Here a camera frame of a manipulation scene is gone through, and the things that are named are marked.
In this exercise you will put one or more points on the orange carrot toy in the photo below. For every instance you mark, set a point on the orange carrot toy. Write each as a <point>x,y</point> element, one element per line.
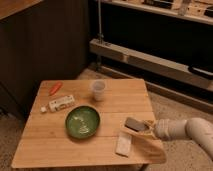
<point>55,88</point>

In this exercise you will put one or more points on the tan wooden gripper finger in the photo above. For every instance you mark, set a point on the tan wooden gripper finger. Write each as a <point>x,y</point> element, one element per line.
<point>148,123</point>
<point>135,133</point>

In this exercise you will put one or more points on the green bowl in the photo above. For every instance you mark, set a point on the green bowl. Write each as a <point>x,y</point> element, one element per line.
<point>82,122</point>

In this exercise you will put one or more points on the white glue bottle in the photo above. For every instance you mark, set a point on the white glue bottle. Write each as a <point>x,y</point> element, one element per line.
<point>58,104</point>

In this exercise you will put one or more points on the translucent plastic cup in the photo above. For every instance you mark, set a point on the translucent plastic cup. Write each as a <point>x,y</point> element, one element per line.
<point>97,88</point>

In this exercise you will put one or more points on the dark wooden cabinet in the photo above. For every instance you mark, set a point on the dark wooden cabinet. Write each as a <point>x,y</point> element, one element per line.
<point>48,41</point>

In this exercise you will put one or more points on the tan wooden gripper body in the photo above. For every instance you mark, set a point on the tan wooden gripper body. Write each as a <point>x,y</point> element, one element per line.
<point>150,132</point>

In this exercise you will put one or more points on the metal shelf rack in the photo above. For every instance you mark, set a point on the metal shelf rack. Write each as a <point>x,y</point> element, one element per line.
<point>146,39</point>

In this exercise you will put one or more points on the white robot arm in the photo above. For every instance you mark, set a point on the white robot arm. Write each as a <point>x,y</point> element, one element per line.
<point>198,130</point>

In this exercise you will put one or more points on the wooden table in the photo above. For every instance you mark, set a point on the wooden table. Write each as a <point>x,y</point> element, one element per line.
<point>45,142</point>

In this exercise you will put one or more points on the black object on shelf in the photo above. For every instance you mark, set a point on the black object on shelf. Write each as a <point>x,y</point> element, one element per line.
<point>200,72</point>

